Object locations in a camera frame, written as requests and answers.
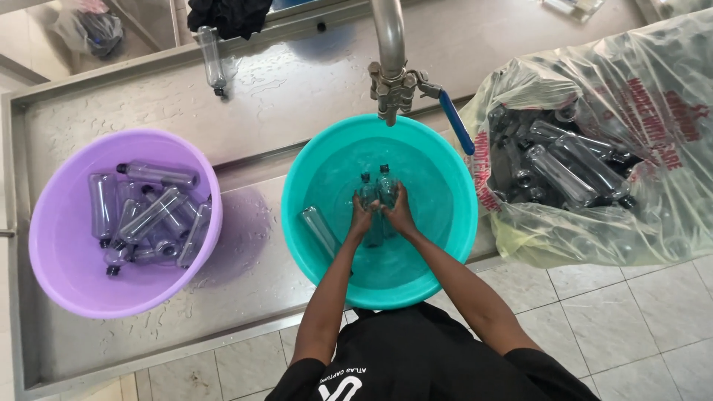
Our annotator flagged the person's right hand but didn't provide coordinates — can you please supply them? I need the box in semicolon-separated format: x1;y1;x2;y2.
381;182;419;238

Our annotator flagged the person's left hand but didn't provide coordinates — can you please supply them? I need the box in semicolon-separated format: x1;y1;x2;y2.
348;192;381;239

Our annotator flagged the clear bottle with black cap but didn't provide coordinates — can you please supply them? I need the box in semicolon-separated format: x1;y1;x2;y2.
196;26;228;99
376;164;401;240
358;173;385;249

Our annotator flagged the clear plastic bottle uncapped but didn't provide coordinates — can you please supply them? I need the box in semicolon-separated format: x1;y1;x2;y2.
300;205;355;277

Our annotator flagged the teal plastic basin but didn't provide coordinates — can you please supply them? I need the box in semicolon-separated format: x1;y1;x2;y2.
280;114;479;311

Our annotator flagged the stainless steel sink trough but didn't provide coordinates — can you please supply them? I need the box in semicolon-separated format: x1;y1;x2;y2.
0;0;650;401

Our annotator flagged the steel tap pipe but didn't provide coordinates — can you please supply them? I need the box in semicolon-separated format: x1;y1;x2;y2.
367;0;431;128

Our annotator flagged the pile of clear plastic bottles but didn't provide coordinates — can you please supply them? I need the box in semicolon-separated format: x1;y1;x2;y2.
88;160;214;277
487;103;642;211

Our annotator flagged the person's black shirt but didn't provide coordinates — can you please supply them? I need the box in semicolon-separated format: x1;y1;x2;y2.
264;303;603;401

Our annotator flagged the black cloth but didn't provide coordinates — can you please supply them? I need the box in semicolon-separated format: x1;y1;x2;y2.
186;0;274;41

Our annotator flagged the clear printed plastic bag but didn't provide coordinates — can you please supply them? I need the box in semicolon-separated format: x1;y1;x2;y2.
453;8;713;270

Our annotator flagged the purple plastic basin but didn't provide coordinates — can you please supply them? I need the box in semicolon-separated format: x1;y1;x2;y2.
28;128;224;320

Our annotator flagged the blue valve handle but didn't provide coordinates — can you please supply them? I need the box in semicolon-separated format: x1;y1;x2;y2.
419;71;476;157

